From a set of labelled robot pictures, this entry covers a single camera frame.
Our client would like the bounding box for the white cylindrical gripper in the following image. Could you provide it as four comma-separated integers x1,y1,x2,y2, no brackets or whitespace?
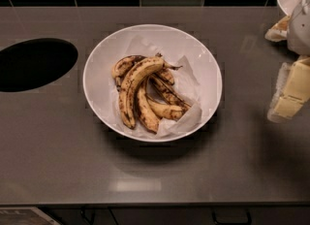
264,0,310,123

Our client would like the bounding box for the upper left spotted banana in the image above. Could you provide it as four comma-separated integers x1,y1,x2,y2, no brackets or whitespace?
111,55,144,89

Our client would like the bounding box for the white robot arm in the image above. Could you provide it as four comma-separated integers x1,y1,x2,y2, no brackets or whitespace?
264,0,310,123

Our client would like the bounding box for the long front spotted banana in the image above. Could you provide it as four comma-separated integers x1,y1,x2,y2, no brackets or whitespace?
118,57,165,129

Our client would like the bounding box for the lower right spotted banana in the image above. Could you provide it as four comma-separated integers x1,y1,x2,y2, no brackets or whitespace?
146,95,185,120

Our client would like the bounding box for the white round bowl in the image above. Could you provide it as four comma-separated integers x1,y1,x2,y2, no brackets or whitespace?
83,24,222,143

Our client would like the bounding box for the black drawer handle right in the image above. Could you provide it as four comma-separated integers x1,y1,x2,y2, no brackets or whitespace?
211,210,252,225

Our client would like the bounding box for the middle curved spotted banana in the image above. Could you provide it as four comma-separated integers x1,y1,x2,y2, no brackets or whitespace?
136,80,160,133

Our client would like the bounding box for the white paper bowl liner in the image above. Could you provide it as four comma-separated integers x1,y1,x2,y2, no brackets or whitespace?
107,35,202,142

